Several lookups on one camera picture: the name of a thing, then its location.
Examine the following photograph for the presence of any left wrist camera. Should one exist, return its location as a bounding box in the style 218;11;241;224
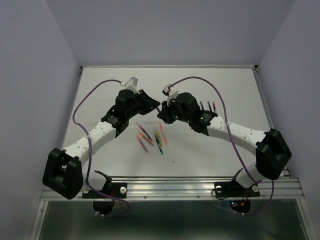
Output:
120;76;138;92

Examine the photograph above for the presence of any dark red pen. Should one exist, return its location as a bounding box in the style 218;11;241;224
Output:
135;122;153;141

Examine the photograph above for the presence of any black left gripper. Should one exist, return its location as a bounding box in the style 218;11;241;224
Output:
125;88;159;119

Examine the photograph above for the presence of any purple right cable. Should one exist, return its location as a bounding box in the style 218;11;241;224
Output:
166;76;276;217

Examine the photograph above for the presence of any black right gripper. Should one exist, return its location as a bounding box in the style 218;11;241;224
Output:
157;97;191;125

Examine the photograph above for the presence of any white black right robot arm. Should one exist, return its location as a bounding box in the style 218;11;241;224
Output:
157;92;292;195

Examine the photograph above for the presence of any yellow highlighter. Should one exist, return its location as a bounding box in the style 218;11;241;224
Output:
155;127;163;148

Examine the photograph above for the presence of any aluminium rail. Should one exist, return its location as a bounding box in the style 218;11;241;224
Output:
41;177;306;201

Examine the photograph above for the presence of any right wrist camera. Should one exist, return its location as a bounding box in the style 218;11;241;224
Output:
162;84;179;106

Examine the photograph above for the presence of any green pen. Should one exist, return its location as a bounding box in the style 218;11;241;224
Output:
153;128;164;155

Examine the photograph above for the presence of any pink highlighter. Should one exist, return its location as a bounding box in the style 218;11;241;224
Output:
136;135;149;153

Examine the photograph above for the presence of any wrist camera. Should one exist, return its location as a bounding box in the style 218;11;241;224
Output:
120;76;138;92
162;84;179;106

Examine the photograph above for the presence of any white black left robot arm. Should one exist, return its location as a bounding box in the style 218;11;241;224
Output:
42;89;160;200

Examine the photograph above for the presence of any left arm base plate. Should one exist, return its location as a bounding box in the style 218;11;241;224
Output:
82;170;128;199

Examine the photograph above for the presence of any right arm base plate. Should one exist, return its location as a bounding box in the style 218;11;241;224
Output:
212;181;260;200

